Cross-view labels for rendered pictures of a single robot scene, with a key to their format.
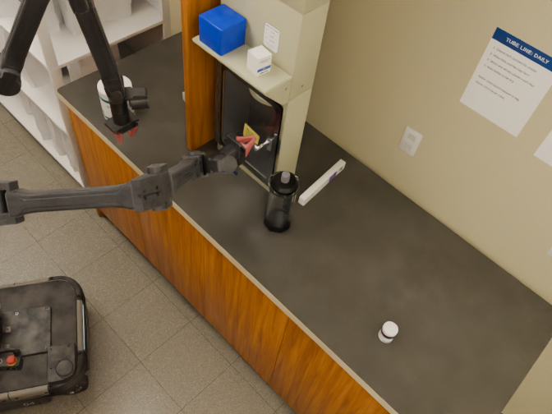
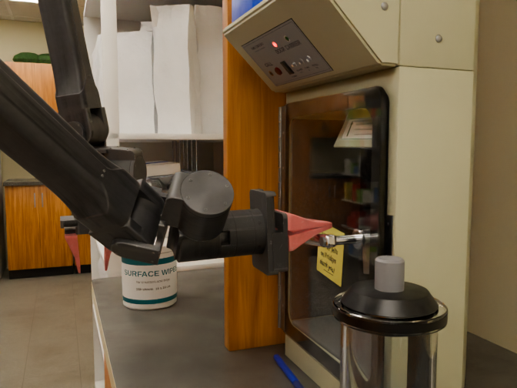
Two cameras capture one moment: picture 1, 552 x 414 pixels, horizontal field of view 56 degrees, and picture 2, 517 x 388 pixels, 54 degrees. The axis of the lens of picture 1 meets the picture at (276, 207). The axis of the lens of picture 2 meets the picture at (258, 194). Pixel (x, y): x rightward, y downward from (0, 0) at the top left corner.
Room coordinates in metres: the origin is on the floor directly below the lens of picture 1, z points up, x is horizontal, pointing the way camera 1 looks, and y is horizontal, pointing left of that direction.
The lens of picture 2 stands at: (0.64, -0.17, 1.32)
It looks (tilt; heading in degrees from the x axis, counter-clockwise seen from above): 5 degrees down; 32
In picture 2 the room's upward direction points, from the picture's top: straight up
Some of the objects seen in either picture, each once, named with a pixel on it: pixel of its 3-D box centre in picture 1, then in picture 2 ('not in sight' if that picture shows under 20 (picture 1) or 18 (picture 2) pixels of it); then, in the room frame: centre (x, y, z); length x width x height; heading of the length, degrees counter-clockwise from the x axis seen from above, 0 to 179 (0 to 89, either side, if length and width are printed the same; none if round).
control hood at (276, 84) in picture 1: (240, 70); (295, 44); (1.28, 0.18, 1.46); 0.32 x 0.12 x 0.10; 53
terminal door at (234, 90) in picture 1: (246, 126); (322, 232); (1.32, 0.15, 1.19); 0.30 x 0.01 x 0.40; 52
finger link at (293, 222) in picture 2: (245, 145); (297, 236); (1.21, 0.14, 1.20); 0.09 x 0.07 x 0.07; 141
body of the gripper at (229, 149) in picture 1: (228, 154); (245, 232); (1.16, 0.18, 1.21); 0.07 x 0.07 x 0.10; 51
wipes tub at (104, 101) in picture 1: (117, 98); (149, 272); (1.52, 0.71, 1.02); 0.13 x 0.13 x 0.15
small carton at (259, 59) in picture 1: (259, 61); not in sight; (1.24, 0.12, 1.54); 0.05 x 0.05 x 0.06; 46
